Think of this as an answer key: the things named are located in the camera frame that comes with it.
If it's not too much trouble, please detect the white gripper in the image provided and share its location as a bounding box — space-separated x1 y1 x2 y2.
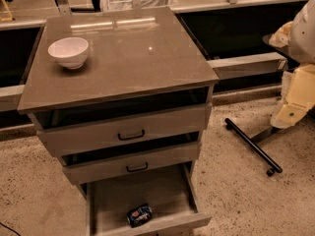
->
271 64 315 129

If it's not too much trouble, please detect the blue pepsi can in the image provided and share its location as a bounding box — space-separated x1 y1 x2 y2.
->
127 204 153 228

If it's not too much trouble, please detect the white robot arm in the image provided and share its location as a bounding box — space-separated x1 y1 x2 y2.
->
269 0 315 129

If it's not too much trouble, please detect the open bottom grey drawer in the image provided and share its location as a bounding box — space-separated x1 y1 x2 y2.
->
87 164 211 236

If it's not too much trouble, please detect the grey drawer cabinet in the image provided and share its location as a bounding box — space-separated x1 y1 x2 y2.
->
17 6 220 236

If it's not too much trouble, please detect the middle grey drawer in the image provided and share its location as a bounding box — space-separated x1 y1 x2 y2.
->
63 142 201 185

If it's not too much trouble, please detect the top grey drawer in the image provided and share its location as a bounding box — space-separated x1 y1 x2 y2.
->
37 103 212 156

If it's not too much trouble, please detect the black side table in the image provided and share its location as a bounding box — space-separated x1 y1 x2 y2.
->
224 32 315 177

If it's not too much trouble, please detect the clear plastic bin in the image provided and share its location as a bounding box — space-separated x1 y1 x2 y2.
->
101 0 177 12

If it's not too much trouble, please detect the white ceramic bowl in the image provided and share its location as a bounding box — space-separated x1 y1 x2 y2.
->
48 37 89 70

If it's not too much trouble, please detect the yellow object top left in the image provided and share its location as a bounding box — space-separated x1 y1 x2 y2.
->
0 0 14 22

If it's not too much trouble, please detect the black top drawer handle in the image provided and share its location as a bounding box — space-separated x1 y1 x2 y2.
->
117 129 146 141

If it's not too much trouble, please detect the black drawer handle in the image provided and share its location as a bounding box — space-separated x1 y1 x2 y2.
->
117 129 146 141
126 162 149 173

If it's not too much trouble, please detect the black middle drawer handle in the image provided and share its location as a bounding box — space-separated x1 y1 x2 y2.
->
126 162 149 173

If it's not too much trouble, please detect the black cable on floor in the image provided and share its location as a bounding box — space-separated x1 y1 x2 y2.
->
0 221 22 236

